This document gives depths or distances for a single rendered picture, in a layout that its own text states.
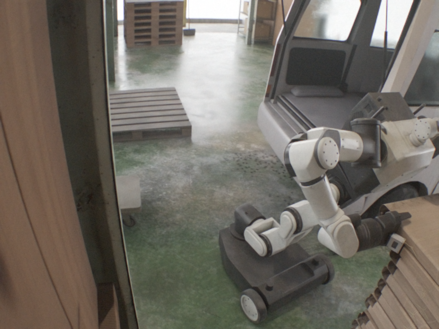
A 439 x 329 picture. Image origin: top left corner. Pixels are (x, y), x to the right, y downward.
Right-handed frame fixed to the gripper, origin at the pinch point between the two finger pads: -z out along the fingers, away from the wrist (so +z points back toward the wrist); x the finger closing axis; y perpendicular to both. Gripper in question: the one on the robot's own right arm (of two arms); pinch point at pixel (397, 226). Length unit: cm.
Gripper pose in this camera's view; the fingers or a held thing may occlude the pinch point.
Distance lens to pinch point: 114.1
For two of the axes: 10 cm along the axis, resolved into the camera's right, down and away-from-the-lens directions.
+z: -9.7, 0.9, -2.4
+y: -2.5, -5.4, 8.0
